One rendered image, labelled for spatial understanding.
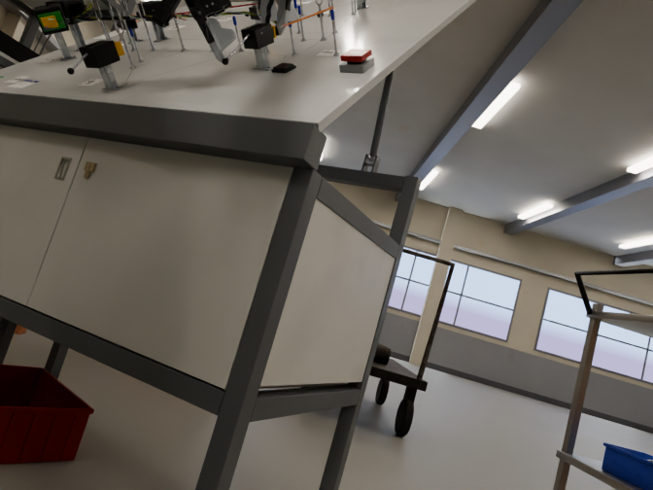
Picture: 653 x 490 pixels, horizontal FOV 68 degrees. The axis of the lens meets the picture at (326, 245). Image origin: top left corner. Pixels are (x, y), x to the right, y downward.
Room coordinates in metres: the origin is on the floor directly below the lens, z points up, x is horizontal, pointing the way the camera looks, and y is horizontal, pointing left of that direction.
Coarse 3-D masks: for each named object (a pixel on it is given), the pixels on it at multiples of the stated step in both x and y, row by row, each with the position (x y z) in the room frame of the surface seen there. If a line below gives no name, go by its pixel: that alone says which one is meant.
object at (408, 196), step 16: (336, 176) 1.42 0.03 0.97; (352, 176) 1.40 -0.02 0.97; (368, 176) 1.38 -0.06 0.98; (384, 176) 1.36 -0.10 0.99; (400, 176) 1.33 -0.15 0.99; (400, 192) 1.33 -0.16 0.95; (416, 192) 1.33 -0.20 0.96; (400, 208) 1.32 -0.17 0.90; (400, 224) 1.32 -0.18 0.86; (400, 240) 1.31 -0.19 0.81
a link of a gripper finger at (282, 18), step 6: (282, 0) 1.01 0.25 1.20; (282, 6) 1.01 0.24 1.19; (282, 12) 1.02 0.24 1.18; (288, 12) 1.02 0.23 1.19; (294, 12) 1.05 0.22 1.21; (282, 18) 1.02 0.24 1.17; (288, 18) 1.03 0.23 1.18; (294, 18) 1.05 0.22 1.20; (276, 24) 1.03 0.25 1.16; (282, 24) 1.03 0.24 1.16; (282, 30) 1.04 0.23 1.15
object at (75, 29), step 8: (56, 0) 1.38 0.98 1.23; (64, 0) 1.36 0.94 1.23; (72, 0) 1.36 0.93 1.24; (80, 0) 1.38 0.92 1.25; (64, 8) 1.36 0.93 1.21; (72, 8) 1.41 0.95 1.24; (80, 8) 1.41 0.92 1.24; (72, 16) 1.42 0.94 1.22; (72, 24) 1.42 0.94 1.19; (72, 32) 1.44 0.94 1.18; (80, 32) 1.45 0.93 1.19; (80, 40) 1.47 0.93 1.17
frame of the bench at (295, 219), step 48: (288, 192) 0.83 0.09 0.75; (336, 192) 0.91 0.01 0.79; (288, 240) 0.81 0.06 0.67; (384, 240) 1.19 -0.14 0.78; (288, 288) 0.84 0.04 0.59; (48, 336) 1.03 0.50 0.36; (96, 336) 0.98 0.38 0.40; (192, 384) 0.86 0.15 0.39; (240, 384) 0.82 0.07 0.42; (240, 432) 0.83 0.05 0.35; (336, 432) 1.33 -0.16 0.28; (336, 480) 1.31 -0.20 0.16
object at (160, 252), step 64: (128, 192) 0.99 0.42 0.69; (192, 192) 0.92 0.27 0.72; (256, 192) 0.86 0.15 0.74; (64, 256) 1.05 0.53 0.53; (128, 256) 0.97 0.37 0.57; (192, 256) 0.90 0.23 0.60; (256, 256) 0.84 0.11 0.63; (64, 320) 1.02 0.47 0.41; (128, 320) 0.94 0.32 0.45; (192, 320) 0.88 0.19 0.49
